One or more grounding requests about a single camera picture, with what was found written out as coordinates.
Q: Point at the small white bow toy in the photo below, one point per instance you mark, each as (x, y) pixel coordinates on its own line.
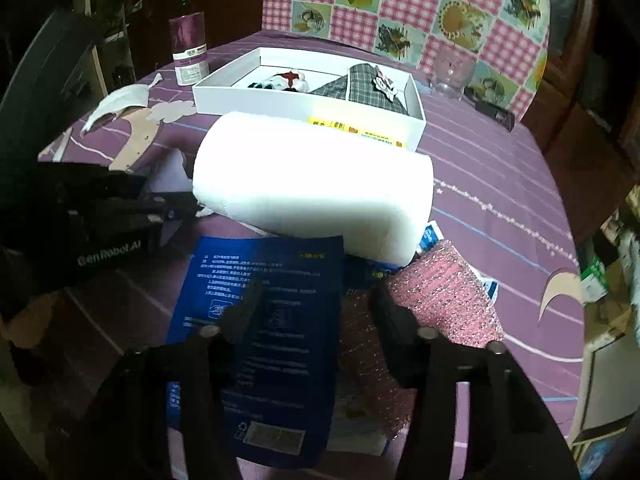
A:
(385, 83)

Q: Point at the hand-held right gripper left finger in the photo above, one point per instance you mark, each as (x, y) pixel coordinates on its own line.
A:
(235, 317)

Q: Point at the grey plaid cloth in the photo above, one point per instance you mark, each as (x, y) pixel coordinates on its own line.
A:
(365, 90)

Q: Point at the white cardboard box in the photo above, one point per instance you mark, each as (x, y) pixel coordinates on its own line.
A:
(280, 97)

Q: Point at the clear glass cup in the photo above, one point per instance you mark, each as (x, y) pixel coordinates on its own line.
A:
(452, 72)

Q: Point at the white blue packet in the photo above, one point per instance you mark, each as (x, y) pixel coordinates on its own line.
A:
(432, 237)

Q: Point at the purple label bottle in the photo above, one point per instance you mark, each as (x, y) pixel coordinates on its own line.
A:
(189, 50)

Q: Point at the dark glass bottle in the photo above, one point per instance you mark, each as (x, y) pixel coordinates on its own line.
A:
(185, 5)

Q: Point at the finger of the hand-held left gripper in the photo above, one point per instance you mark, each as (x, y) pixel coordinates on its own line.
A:
(175, 205)

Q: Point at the white paper towel roll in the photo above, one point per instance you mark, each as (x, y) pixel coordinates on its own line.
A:
(310, 185)

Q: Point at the purple printed tablecloth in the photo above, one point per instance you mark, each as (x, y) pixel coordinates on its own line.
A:
(500, 200)

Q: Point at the brown wooden cabinet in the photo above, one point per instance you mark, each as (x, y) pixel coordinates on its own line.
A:
(575, 135)

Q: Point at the black chair back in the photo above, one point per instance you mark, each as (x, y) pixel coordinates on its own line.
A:
(45, 80)

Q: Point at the blue printed packet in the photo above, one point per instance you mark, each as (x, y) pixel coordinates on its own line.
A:
(285, 320)

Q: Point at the pink checked patchwork cloth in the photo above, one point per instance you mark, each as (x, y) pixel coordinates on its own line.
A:
(450, 20)

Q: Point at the white red plush toy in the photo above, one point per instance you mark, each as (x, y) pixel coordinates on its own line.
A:
(280, 81)

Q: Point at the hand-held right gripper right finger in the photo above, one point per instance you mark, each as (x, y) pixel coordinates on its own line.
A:
(395, 320)

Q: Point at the green white carton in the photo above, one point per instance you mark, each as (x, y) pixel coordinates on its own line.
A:
(595, 280)

